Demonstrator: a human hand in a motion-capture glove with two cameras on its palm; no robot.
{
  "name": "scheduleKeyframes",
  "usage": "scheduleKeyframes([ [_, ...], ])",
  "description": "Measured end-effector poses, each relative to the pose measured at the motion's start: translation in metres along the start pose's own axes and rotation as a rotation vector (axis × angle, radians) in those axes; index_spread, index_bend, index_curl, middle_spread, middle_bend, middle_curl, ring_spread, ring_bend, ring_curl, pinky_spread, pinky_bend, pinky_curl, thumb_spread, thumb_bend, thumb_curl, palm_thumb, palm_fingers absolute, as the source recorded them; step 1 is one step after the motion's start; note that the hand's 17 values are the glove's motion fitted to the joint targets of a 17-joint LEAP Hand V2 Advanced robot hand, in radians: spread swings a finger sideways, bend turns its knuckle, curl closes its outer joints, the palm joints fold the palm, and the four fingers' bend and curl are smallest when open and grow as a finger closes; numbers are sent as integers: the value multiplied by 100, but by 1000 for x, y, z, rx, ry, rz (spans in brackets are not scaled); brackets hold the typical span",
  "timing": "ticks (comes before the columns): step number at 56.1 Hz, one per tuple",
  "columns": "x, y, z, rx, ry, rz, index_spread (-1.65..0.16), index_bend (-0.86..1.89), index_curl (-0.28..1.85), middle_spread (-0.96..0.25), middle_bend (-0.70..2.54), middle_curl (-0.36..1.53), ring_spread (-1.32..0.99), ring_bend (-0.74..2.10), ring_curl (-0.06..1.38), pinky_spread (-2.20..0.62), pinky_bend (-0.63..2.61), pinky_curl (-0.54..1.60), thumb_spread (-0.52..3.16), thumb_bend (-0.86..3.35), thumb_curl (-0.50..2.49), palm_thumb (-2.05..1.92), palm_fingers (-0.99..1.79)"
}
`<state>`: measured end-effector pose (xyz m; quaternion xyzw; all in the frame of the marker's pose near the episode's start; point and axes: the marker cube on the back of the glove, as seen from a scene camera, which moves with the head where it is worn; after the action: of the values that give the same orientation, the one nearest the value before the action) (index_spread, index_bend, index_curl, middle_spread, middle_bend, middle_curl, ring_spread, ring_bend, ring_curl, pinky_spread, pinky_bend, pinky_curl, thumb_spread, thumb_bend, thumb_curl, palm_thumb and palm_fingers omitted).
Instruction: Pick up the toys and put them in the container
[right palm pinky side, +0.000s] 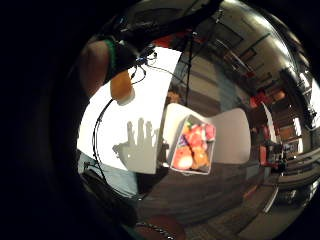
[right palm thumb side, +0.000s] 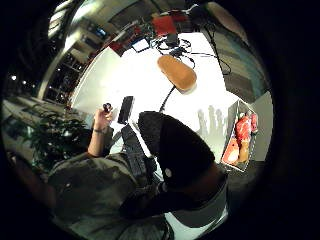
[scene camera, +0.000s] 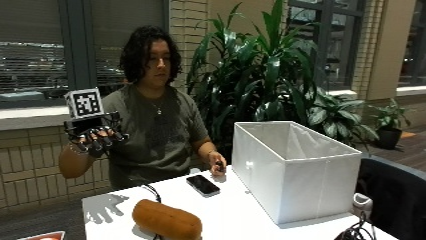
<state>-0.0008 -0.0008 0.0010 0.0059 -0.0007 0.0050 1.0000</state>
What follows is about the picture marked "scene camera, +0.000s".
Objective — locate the small black clicker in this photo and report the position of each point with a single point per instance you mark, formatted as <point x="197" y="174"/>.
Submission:
<point x="220" y="166"/>

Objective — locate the black glove sensor box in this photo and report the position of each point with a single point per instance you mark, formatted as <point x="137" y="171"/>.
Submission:
<point x="88" y="122"/>

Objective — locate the black smartphone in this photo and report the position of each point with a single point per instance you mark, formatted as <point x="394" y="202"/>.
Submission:
<point x="202" y="185"/>

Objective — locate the white cube with black markers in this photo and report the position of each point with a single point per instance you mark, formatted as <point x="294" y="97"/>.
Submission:
<point x="85" y="103"/>

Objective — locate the person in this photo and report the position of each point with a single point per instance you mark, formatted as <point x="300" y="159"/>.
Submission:
<point x="150" y="140"/>

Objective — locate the white fabric storage box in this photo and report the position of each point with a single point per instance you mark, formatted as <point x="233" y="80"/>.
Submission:
<point x="293" y="180"/>

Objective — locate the brown bread loaf soft toy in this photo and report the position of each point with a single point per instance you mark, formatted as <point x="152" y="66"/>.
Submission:
<point x="166" y="220"/>

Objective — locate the tall green leafy plant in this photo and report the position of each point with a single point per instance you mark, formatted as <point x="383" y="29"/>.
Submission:
<point x="257" y="76"/>

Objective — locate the broad-leaf green plant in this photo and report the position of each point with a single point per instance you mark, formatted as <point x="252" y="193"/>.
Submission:
<point x="334" y="116"/>

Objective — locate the window with blinds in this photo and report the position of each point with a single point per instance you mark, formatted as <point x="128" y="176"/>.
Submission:
<point x="31" y="50"/>
<point x="120" y="30"/>

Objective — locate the red and white card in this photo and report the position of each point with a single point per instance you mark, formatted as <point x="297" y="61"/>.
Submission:
<point x="47" y="236"/>

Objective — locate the white device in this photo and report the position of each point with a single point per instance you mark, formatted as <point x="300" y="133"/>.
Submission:
<point x="361" y="204"/>

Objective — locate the black plant pot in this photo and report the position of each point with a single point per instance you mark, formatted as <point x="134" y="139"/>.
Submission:
<point x="387" y="138"/>

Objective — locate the chair with black jacket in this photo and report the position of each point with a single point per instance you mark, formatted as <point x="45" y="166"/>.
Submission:
<point x="394" y="200"/>

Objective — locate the small potted plant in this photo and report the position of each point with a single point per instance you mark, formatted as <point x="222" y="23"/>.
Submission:
<point x="390" y="115"/>

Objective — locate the dark framed window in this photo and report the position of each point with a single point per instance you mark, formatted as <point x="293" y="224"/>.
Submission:
<point x="413" y="43"/>
<point x="327" y="40"/>

